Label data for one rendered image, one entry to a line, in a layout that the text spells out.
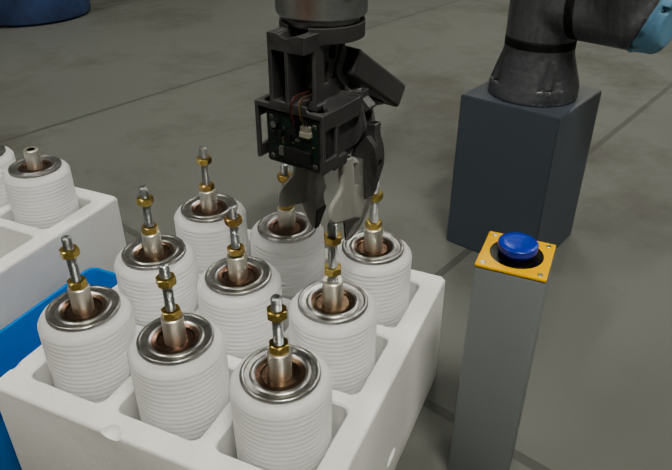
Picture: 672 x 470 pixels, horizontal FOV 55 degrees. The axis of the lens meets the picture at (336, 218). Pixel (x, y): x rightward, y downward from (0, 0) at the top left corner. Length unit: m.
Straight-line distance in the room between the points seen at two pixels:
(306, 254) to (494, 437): 0.31
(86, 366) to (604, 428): 0.66
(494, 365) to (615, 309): 0.49
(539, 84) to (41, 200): 0.80
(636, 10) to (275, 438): 0.75
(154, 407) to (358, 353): 0.21
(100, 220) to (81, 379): 0.40
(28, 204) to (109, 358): 0.40
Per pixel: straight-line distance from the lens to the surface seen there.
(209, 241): 0.85
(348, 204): 0.59
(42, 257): 1.02
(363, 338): 0.68
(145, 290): 0.78
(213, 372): 0.66
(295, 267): 0.80
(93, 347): 0.71
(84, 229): 1.07
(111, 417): 0.71
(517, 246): 0.67
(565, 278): 1.23
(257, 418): 0.59
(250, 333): 0.73
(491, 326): 0.70
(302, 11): 0.52
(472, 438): 0.81
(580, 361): 1.06
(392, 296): 0.78
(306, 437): 0.61
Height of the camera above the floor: 0.68
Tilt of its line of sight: 30 degrees down
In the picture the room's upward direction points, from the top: straight up
